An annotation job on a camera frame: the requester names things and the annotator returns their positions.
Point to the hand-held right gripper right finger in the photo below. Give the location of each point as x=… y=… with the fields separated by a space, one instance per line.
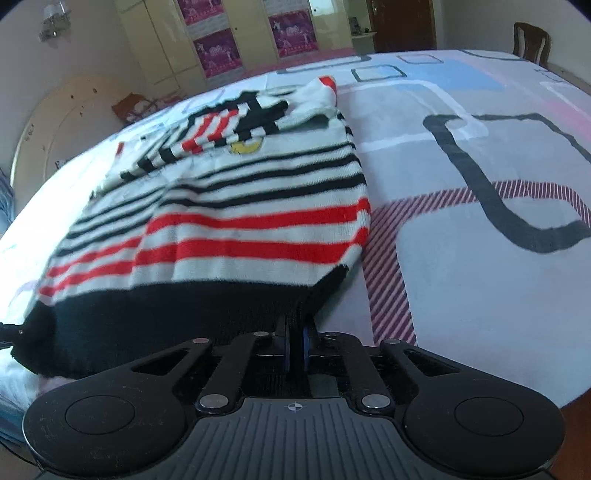
x=306 y=351

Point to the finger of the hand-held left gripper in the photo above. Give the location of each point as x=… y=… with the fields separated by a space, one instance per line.
x=14 y=333

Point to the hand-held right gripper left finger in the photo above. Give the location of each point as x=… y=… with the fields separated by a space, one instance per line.
x=285 y=351

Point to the striped cartoon sweater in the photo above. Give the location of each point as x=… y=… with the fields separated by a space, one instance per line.
x=231 y=221

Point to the blue curtain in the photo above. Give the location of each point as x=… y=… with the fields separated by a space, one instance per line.
x=5 y=203

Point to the printed bedsheet with squares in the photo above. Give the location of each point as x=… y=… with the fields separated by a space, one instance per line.
x=461 y=277

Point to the cream round headboard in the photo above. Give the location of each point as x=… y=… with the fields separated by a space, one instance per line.
x=60 y=120

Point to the orange cartoon cushion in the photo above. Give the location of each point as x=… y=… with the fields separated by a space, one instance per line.
x=134 y=107

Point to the pink bedsheet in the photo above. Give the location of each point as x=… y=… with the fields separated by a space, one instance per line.
x=304 y=62

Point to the white corner shelf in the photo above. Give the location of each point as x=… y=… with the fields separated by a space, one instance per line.
x=362 y=34

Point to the cream wardrobe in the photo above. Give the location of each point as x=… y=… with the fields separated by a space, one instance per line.
x=157 y=41

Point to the brown wooden door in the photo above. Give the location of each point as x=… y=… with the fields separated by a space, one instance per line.
x=401 y=25

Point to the brown wooden chair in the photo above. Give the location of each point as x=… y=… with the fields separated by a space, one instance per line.
x=531 y=44

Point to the purple wall poster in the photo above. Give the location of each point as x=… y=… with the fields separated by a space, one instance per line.
x=198 y=10
x=216 y=53
x=293 y=33

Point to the glass wall lamp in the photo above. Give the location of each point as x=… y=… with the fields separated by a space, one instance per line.
x=54 y=21

